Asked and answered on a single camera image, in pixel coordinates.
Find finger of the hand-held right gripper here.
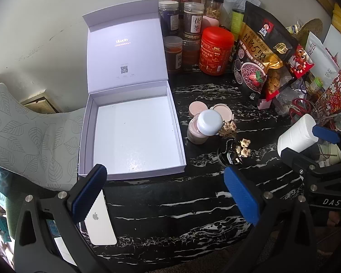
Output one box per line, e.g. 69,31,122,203
312,124,341,160
281,147,319,177

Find leaf-patterned grey cushion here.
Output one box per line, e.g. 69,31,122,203
0,82,87,191

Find white paper cup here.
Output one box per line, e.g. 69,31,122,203
320,144,341,165

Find white cream jar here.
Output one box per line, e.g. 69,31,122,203
197,110,223,135

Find black gold cereal bag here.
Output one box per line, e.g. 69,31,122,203
233,1,299,100

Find clear star bear hair clip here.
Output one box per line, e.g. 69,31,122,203
218,121,238,137

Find white phone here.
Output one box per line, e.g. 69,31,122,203
84,189,118,245

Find black-lid jar yellow strips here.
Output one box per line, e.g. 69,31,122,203
205,0,226,20

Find small pink paper box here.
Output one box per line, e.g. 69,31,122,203
257,98,273,110

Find small green-lid jar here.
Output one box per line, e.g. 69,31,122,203
308,77,324,94

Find pink silicone lid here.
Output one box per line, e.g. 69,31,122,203
202,15,221,30

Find white toilet paper roll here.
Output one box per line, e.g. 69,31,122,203
277,114,319,152

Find green tube can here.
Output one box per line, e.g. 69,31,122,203
230,9,245,35

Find red printed foil bag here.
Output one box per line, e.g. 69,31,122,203
315,68,341,120

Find red snack bag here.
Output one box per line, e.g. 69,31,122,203
266,44,314,101

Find white paper bag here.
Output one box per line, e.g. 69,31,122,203
304,31,341,88

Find brown star bear hair clip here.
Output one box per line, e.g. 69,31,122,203
217,138,252,167

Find pink eared compact case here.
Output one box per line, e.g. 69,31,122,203
210,103,234,121

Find red plastic canister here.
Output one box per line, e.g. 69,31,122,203
199,27,235,76

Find red-handled scissors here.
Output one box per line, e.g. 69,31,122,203
290,98,311,121

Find white hinged gift box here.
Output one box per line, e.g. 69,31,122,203
79,0,187,181

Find dark purple spice jar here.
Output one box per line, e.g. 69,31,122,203
158,0,179,35

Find amber-content clear jar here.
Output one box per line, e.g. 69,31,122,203
182,38,201,69

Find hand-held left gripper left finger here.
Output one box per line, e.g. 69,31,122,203
13,163,108,273

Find pink cream jar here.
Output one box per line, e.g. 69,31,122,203
187,116,213,145

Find white-label herb jar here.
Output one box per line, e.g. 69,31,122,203
183,2,204,39

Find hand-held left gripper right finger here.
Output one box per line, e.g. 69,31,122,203
224,166,330,273

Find brown peel labelled jar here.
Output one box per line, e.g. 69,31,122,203
163,36,183,74

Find brown wooden frame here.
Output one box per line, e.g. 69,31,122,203
19,89,60,114

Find clear plastic bag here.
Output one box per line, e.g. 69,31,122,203
276,87,302,116

